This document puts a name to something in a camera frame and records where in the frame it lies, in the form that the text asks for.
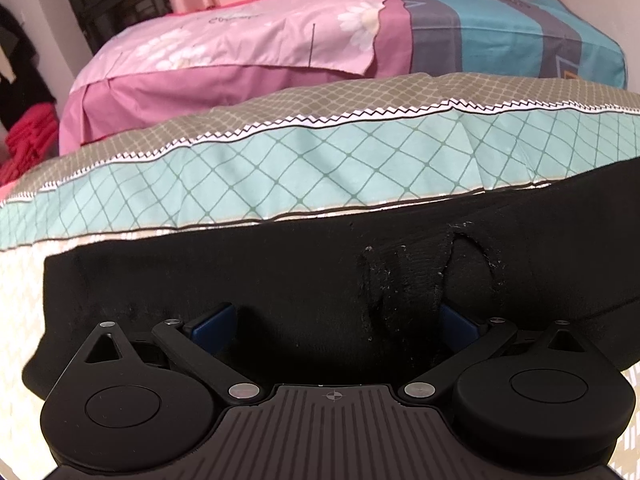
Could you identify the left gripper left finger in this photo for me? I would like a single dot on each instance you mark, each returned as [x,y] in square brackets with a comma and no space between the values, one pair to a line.
[212,330]

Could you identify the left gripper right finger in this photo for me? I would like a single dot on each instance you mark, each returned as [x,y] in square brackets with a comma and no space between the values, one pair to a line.
[458,329]

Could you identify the black pants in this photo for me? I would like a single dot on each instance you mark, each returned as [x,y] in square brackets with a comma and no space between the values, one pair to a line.
[360,297]

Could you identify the zigzag patterned bedsheet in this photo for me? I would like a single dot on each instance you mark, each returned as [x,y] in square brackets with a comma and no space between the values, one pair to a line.
[521,402]

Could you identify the red clothes pile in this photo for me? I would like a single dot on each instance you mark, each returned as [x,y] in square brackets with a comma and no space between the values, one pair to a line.
[30,141]

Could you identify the black hanging garment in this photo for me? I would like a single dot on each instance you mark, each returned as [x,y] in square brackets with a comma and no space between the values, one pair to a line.
[26,87]

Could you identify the blue grey striped pillow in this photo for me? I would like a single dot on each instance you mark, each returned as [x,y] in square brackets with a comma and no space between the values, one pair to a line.
[521,38]

